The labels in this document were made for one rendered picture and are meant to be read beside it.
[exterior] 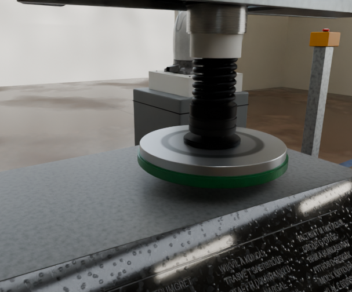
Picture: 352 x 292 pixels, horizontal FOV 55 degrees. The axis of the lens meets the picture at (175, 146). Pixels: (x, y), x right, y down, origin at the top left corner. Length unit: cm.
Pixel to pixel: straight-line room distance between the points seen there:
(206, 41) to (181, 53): 110
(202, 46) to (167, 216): 22
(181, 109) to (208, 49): 93
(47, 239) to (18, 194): 13
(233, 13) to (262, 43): 750
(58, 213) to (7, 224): 5
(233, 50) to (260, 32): 743
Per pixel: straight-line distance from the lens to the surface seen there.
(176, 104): 138
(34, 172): 57
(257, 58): 785
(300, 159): 63
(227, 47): 45
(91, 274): 35
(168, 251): 37
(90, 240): 37
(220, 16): 44
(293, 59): 843
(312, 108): 224
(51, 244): 38
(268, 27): 806
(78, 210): 43
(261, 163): 42
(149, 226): 39
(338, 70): 785
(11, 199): 49
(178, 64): 155
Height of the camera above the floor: 102
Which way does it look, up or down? 17 degrees down
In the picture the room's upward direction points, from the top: straight up
